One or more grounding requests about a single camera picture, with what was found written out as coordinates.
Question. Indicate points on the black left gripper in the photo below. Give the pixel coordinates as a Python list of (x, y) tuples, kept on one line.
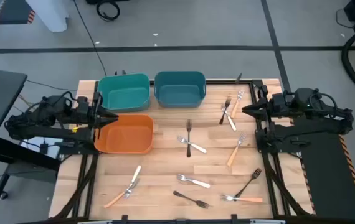
[(88, 116)]

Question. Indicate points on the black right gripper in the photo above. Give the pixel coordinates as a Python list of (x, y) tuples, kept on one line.
[(274, 110)]

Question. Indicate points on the black metal fork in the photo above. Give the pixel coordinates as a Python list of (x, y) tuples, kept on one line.
[(246, 186), (187, 197), (224, 113), (189, 140)]

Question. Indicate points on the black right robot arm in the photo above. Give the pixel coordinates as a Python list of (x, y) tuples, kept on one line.
[(320, 124)]

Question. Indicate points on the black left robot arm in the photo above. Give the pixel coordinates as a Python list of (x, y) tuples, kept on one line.
[(46, 132)]

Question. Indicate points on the orange plastic bin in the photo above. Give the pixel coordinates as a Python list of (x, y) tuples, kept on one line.
[(127, 137)]

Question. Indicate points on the green plastic bin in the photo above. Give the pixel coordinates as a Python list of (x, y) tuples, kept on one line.
[(124, 93)]

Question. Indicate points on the small black power adapter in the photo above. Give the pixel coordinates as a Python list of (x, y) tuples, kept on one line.
[(44, 148)]

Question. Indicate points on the blue plastic bin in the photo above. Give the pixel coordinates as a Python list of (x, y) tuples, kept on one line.
[(180, 93)]

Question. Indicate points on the white paper sheet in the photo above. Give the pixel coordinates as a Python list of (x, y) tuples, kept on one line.
[(28, 147)]

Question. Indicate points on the black hazard-edged platform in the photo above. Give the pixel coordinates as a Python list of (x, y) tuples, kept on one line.
[(327, 174)]

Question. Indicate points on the white pillar base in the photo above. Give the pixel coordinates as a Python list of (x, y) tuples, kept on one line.
[(50, 15)]

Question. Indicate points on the black hazard-striped floor mat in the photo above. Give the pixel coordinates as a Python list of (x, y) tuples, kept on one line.
[(12, 12)]

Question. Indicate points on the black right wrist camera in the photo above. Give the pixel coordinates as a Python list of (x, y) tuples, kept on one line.
[(278, 98)]

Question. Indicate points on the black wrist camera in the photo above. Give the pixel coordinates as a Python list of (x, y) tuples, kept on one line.
[(83, 101), (278, 98)]

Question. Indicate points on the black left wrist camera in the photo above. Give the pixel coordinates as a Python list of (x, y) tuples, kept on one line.
[(83, 101)]

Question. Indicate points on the black bracket clamp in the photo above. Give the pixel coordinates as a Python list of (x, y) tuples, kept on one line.
[(120, 72), (238, 78)]

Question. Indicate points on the black aluminium table frame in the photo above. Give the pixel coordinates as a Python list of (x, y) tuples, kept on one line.
[(221, 82)]

